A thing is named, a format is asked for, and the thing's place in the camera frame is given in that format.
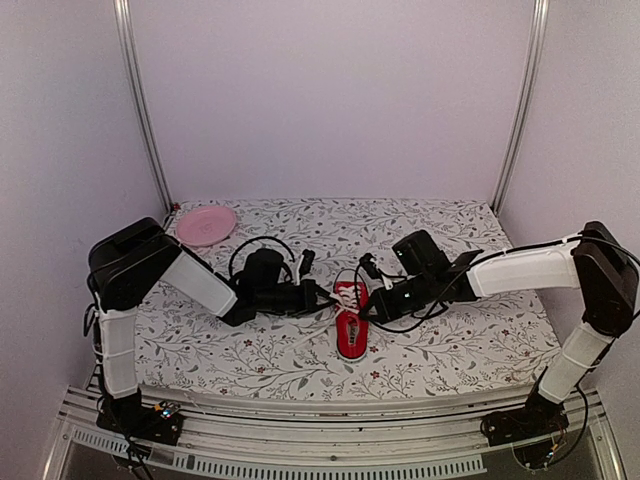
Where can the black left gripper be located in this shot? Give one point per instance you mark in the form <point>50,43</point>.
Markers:
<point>308,299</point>

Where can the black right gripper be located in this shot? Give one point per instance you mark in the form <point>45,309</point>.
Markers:
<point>387,312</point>

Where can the red canvas sneaker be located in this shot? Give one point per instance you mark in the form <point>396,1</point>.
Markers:
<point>351,332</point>

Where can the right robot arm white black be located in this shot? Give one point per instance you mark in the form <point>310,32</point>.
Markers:
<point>588,280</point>

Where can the floral patterned table mat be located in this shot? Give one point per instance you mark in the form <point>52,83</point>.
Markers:
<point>171,341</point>

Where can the pink plastic plate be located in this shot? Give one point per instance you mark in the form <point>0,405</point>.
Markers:
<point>206,226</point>

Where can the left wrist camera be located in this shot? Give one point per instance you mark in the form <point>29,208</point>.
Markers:
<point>303,265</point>

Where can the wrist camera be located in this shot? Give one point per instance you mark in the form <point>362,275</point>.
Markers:
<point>368,263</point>
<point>303,265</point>

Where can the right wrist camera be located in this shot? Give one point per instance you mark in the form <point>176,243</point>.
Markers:
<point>368,263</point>

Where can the front aluminium rail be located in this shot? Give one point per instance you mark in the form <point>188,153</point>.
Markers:
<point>237,438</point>

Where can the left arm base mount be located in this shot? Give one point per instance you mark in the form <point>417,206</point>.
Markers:
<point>161,423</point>

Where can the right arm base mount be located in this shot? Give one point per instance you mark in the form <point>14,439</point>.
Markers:
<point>545,420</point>

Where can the right aluminium frame post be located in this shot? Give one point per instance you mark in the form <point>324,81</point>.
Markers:
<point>531,67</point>

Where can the aluminium frame post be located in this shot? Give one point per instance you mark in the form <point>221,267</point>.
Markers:
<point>125,31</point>
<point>531,67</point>

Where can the left aluminium frame post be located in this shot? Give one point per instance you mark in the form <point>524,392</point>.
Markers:
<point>125,31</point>

